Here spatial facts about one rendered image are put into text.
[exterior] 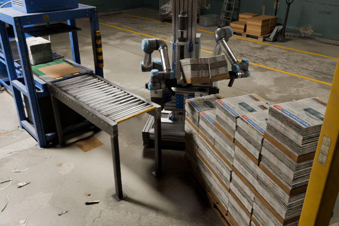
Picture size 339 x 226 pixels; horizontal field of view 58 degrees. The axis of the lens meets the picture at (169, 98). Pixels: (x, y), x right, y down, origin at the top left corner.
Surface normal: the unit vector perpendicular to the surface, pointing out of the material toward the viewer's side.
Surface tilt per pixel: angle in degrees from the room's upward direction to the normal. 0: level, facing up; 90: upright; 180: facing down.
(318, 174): 90
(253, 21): 90
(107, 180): 0
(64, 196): 0
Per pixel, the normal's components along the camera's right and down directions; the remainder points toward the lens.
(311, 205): -0.93, 0.15
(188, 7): -0.17, 0.41
